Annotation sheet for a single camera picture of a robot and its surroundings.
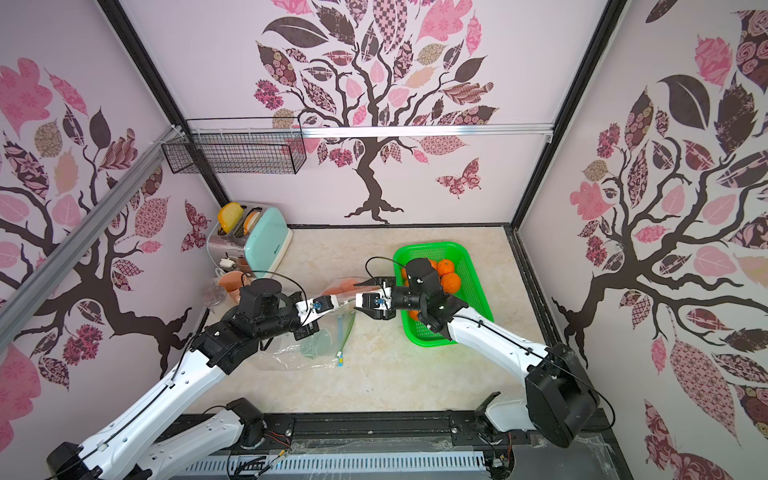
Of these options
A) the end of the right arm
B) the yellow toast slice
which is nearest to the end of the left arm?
the end of the right arm

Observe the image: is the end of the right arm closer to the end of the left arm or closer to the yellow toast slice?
the end of the left arm

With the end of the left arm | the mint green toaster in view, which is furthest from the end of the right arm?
the mint green toaster

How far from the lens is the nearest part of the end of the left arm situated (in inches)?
23.1

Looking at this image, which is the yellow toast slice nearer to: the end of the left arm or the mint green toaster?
the mint green toaster

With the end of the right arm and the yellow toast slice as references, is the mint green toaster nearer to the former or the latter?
the yellow toast slice

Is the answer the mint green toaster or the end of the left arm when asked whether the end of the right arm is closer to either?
the end of the left arm

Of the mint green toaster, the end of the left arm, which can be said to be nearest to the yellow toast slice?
the mint green toaster

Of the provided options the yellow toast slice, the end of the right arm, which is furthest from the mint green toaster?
the end of the right arm
